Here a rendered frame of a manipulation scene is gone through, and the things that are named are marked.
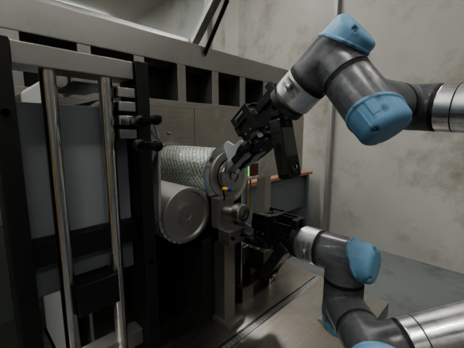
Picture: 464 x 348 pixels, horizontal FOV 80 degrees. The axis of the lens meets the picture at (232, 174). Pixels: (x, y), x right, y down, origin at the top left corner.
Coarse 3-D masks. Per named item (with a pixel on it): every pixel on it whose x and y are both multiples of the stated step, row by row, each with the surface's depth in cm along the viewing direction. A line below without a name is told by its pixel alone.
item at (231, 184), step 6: (222, 162) 64; (228, 162) 63; (222, 168) 63; (222, 174) 62; (228, 174) 64; (234, 174) 65; (240, 174) 67; (222, 180) 63; (228, 180) 64; (234, 180) 66; (240, 180) 67; (222, 186) 64; (228, 186) 64; (234, 186) 66
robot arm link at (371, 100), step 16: (352, 64) 39; (368, 64) 39; (336, 80) 40; (352, 80) 38; (368, 80) 37; (384, 80) 38; (336, 96) 40; (352, 96) 38; (368, 96) 37; (384, 96) 36; (400, 96) 36; (352, 112) 38; (368, 112) 36; (384, 112) 35; (400, 112) 35; (352, 128) 40; (368, 128) 37; (384, 128) 36; (400, 128) 38; (368, 144) 39
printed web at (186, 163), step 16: (160, 160) 54; (176, 160) 71; (192, 160) 67; (160, 176) 54; (176, 176) 71; (192, 176) 66; (160, 192) 55; (160, 208) 55; (160, 224) 56; (80, 320) 52; (80, 336) 53
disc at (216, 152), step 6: (222, 144) 64; (216, 150) 63; (222, 150) 64; (210, 156) 62; (216, 156) 63; (210, 162) 62; (204, 168) 61; (210, 168) 62; (246, 168) 71; (204, 174) 61; (246, 174) 71; (204, 180) 61; (246, 180) 72; (204, 186) 62; (210, 186) 63; (210, 192) 63; (240, 192) 70; (210, 198) 64; (234, 198) 69
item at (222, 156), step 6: (222, 156) 64; (216, 162) 63; (216, 168) 63; (210, 174) 62; (216, 174) 63; (210, 180) 62; (216, 180) 63; (216, 186) 64; (240, 186) 69; (216, 192) 64; (222, 192) 65; (228, 192) 66; (234, 192) 68
